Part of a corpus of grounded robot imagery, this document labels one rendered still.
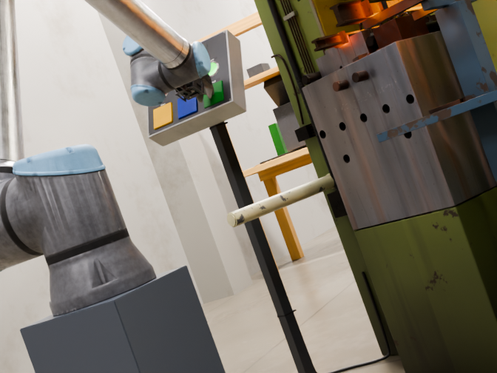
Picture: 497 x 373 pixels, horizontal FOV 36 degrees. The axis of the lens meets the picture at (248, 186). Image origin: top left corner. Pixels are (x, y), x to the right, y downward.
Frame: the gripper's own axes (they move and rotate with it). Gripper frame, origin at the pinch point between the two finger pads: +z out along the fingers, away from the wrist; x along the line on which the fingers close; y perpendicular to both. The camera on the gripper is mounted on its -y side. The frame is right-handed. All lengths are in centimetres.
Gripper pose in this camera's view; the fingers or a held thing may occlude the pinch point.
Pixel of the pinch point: (210, 90)
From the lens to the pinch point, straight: 241.4
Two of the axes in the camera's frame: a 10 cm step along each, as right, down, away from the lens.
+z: 5.4, 3.4, 7.7
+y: 0.8, 8.9, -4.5
